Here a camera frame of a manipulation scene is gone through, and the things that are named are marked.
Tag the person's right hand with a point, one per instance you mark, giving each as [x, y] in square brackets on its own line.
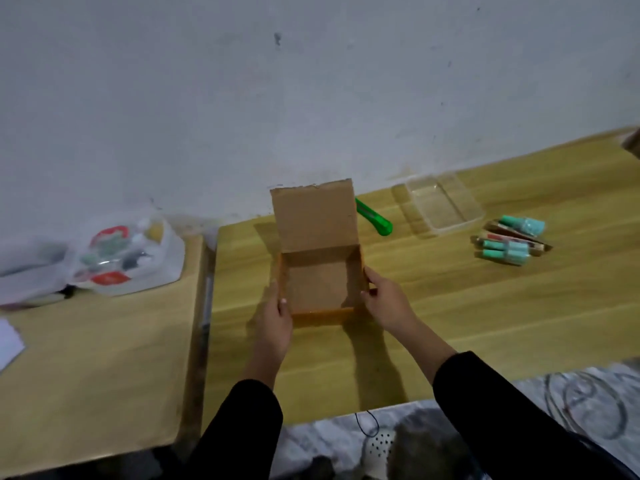
[391, 307]

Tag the person's left hand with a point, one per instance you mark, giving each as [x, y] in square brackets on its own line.
[272, 332]

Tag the person's right thumb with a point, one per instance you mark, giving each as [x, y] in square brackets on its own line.
[368, 296]

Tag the person's left thumb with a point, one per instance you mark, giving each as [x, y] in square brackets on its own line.
[284, 308]

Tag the brown cardboard box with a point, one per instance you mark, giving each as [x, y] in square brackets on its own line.
[316, 229]

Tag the person's left forearm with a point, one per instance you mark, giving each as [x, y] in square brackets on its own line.
[245, 424]

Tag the person's right forearm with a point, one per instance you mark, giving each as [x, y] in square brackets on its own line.
[490, 409]

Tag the green utility knife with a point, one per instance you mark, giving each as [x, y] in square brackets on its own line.
[376, 218]

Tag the clear plastic container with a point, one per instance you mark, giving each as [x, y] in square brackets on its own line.
[444, 203]

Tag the teal nail polish bottle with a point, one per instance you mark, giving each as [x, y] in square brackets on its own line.
[522, 225]
[504, 256]
[506, 245]

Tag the white perforated slipper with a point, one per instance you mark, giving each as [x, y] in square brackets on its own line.
[378, 452]

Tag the white plastic bag with items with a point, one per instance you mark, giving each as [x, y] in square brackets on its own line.
[127, 257]

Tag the grey patterned blanket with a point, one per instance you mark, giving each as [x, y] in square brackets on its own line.
[575, 409]

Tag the white crumpled plastic bag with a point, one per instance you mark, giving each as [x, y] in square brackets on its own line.
[30, 279]

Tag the white paper sheet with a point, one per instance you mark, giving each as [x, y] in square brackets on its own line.
[9, 342]

